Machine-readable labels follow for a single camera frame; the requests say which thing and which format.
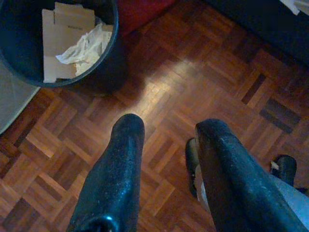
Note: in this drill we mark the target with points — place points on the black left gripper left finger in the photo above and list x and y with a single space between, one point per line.
113 174

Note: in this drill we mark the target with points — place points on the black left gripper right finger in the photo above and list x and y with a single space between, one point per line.
231 174

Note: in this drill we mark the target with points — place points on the black robot left foot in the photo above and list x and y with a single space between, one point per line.
192 164

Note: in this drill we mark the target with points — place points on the black robot foot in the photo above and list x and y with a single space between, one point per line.
192 164
286 168

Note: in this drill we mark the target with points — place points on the black robot right foot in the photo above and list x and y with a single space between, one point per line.
286 168

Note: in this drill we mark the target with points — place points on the grey robot left leg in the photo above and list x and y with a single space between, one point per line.
294 207

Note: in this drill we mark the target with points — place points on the crumpled white plastic bag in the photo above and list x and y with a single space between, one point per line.
84 50

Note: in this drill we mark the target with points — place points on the dark furniture base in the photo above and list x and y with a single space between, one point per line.
265 26

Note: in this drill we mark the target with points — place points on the flattened brown cardboard box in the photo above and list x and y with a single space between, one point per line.
65 21

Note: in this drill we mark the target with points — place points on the red fabric sofa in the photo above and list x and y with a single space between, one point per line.
140 12

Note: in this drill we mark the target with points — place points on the dark round waste bin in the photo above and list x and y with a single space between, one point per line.
21 36

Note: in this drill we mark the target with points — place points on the white paper sheet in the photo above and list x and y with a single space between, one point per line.
297 4

